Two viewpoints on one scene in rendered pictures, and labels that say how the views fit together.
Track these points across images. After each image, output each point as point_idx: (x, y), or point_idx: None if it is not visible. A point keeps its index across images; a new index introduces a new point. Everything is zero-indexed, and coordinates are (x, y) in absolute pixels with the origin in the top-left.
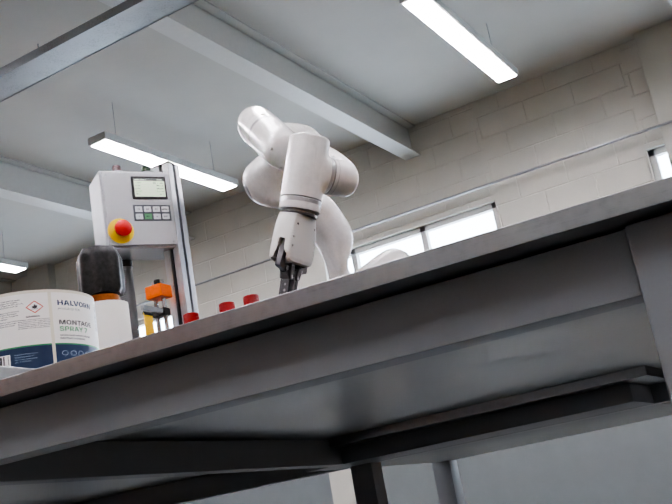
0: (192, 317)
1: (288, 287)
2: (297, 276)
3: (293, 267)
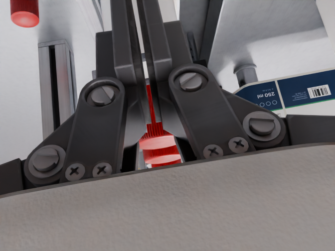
0: (177, 160)
1: (181, 42)
2: (123, 98)
3: (215, 133)
